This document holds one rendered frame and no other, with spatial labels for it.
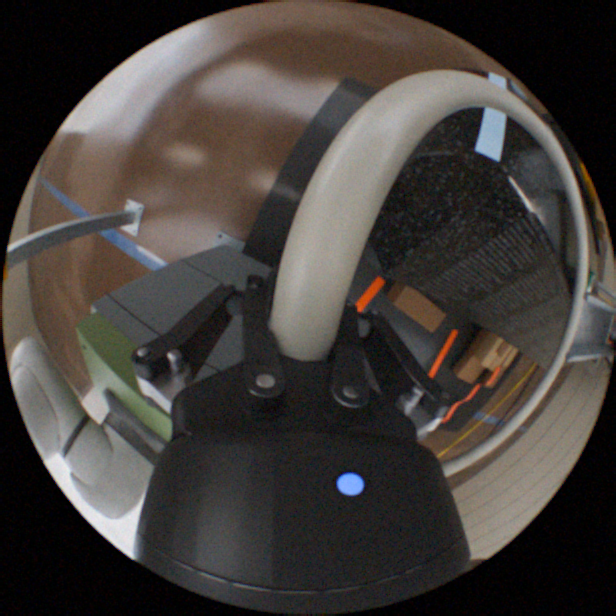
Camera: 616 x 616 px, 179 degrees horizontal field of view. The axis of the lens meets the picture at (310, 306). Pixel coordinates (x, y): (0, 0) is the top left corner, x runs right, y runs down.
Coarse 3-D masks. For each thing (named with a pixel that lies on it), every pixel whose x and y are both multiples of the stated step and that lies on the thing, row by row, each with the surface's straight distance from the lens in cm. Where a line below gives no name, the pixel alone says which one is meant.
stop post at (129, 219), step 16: (128, 208) 158; (64, 224) 124; (80, 224) 125; (96, 224) 131; (112, 224) 140; (128, 224) 150; (32, 240) 113; (48, 240) 117; (64, 240) 122; (16, 256) 113; (32, 256) 116
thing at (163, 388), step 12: (168, 360) 9; (180, 360) 9; (168, 372) 9; (180, 372) 9; (144, 384) 9; (156, 384) 9; (168, 384) 9; (180, 384) 8; (156, 396) 9; (168, 396) 8; (168, 408) 8
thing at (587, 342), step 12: (588, 300) 45; (600, 300) 53; (588, 312) 56; (600, 312) 64; (612, 312) 64; (588, 324) 58; (600, 324) 67; (576, 336) 54; (588, 336) 61; (600, 336) 71; (576, 348) 53; (588, 348) 60; (600, 348) 71; (612, 348) 86; (576, 360) 50
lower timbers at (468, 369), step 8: (480, 336) 158; (472, 344) 159; (480, 344) 155; (472, 352) 157; (464, 360) 158; (472, 360) 159; (456, 368) 160; (464, 368) 158; (472, 368) 165; (480, 368) 172; (504, 368) 203; (464, 376) 165; (472, 376) 171; (488, 376) 196; (496, 376) 201; (488, 384) 200
